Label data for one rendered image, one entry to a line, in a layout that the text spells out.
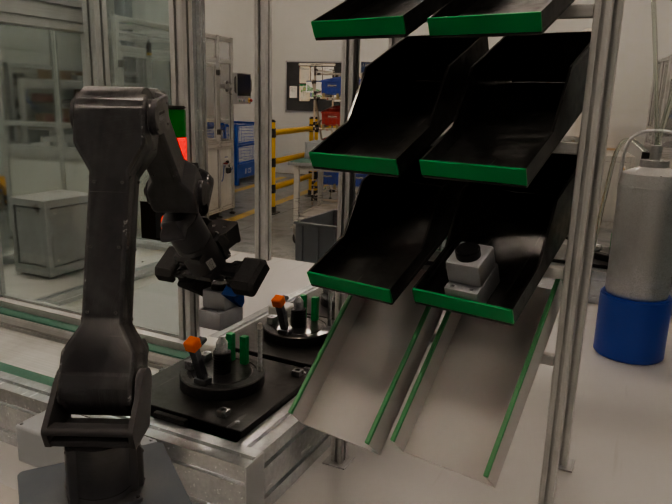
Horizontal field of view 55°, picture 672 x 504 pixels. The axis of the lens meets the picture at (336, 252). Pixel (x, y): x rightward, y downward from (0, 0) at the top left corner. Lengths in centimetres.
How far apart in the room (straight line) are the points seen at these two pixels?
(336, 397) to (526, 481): 35
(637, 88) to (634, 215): 990
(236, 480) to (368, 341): 26
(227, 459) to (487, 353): 38
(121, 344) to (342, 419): 38
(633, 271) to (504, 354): 73
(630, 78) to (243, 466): 1081
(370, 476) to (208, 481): 26
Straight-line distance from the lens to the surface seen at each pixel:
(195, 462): 96
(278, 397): 106
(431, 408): 89
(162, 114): 69
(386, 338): 94
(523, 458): 117
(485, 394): 88
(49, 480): 74
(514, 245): 90
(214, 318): 104
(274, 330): 128
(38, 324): 155
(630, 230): 157
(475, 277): 77
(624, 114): 1142
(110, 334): 64
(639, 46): 1146
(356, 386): 93
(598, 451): 124
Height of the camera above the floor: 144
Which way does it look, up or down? 14 degrees down
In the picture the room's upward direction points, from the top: 2 degrees clockwise
